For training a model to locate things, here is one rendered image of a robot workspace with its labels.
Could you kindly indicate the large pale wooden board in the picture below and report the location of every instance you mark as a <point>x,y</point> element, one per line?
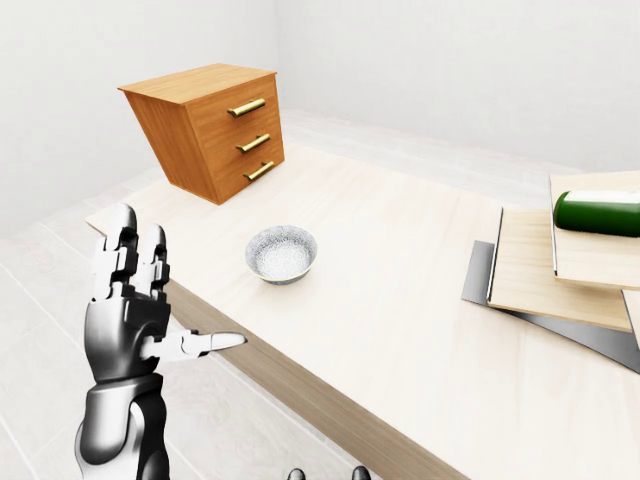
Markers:
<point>530,270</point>

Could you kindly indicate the large wooden drawer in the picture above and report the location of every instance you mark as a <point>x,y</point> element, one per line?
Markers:
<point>235,112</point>

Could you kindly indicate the patterned white bowl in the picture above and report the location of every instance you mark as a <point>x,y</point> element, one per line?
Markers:
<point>281,255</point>

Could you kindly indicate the medium wooden drawer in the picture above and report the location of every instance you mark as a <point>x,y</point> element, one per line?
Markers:
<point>245,148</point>

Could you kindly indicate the small dark rounded shape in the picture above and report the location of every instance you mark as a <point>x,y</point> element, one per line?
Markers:
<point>360,473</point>
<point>296,474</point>

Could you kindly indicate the wooden cabinet with drawers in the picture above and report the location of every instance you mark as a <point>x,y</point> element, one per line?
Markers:
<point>200,130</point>

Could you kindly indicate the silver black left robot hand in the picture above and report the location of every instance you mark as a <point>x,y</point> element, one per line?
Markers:
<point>112,330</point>

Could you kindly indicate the small pale wooden board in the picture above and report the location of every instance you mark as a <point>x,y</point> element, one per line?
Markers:
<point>595,255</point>

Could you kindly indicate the small wooden drawer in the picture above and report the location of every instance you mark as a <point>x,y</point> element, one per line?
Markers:
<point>250,176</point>

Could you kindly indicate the green wine bottle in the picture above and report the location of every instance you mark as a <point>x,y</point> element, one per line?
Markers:
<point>595,216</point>

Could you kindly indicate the grey metal plate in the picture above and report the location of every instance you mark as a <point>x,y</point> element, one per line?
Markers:
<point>477,272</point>

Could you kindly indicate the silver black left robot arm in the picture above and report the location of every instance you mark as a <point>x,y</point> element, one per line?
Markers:
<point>107,425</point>

